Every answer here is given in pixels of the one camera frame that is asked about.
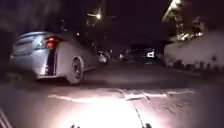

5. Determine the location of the dark vehicle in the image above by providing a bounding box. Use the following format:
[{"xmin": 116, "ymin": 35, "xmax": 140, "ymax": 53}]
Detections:
[{"xmin": 125, "ymin": 47, "xmax": 158, "ymax": 64}]

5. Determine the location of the grey asphalt road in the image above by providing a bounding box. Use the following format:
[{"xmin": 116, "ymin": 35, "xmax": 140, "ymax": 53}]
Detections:
[{"xmin": 0, "ymin": 59, "xmax": 224, "ymax": 128}]

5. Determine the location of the white car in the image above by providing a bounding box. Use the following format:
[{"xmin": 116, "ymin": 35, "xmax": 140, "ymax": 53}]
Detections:
[{"xmin": 9, "ymin": 31, "xmax": 101, "ymax": 85}]

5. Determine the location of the street lamp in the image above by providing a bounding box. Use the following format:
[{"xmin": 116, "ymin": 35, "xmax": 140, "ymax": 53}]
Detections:
[{"xmin": 85, "ymin": 11, "xmax": 103, "ymax": 21}]

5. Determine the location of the pale wall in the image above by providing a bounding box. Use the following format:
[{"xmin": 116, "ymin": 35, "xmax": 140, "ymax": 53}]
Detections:
[{"xmin": 163, "ymin": 31, "xmax": 224, "ymax": 71}]

